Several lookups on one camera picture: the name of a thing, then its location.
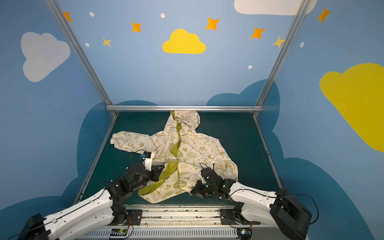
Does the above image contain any rear aluminium frame bar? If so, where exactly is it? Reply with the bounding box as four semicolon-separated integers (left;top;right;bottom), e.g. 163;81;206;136
106;105;264;112

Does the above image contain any right small circuit board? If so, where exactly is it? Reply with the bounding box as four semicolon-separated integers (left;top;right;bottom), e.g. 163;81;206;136
236;228;252;240

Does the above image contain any aluminium frame post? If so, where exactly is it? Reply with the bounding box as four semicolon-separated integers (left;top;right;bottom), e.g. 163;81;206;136
256;0;311;108
45;0;113;105

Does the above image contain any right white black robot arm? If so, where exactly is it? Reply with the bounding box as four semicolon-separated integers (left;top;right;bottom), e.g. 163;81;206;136
191;167;315;240

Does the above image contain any small circuit board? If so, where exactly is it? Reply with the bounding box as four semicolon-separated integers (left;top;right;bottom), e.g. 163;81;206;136
109;228;128;240
236;228;252;240

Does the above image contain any left small circuit board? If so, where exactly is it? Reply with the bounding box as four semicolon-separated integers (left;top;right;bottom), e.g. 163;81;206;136
109;228;128;240

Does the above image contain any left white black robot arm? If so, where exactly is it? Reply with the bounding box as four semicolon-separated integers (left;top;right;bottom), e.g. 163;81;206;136
13;163;165;240

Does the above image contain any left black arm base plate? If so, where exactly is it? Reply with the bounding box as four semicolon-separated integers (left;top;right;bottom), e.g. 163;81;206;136
117;209;143;226

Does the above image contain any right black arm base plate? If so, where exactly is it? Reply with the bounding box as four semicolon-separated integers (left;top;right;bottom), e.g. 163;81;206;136
220;209;261;226

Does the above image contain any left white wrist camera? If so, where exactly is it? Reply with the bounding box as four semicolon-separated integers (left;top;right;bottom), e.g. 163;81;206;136
142;151;154;171

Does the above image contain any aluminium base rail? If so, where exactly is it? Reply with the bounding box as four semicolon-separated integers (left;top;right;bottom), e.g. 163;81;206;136
49;205;310;240

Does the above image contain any left aluminium frame post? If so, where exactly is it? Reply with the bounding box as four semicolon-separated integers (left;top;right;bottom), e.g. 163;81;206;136
45;0;113;105

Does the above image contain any right aluminium frame post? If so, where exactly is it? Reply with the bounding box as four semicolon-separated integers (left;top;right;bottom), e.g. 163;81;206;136
256;0;311;108

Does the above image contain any cream green-lined hooded jacket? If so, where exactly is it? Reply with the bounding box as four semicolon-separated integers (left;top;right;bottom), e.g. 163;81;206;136
110;111;239;204

